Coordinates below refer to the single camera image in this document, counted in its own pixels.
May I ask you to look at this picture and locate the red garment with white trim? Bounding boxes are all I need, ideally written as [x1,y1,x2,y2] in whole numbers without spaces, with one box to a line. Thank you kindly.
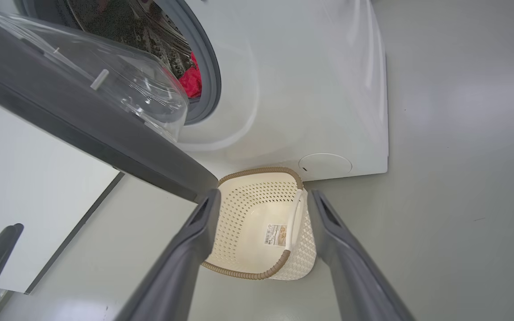
[178,51,203,99]

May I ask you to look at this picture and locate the round glass washing machine door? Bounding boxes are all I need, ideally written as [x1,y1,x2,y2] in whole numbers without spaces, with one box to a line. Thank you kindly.
[0,9,219,203]

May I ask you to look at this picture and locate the paper product label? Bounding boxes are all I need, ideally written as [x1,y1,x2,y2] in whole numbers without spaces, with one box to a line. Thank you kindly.
[264,224,287,247]

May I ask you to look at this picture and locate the cream perforated laundry basket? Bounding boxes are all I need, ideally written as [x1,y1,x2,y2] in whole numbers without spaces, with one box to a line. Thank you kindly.
[200,167,318,281]

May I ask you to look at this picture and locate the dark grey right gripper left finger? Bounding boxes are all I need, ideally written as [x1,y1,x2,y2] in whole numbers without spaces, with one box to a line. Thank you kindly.
[114,189,222,321]

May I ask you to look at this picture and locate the round washing machine filter cover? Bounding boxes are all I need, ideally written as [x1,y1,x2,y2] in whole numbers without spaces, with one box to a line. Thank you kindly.
[298,153,352,175]

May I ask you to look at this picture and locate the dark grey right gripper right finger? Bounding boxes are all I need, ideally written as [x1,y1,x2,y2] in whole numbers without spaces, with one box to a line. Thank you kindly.
[307,189,416,321]

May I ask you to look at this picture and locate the white front-load washing machine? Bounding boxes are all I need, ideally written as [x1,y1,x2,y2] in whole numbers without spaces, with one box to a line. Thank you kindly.
[16,0,389,182]

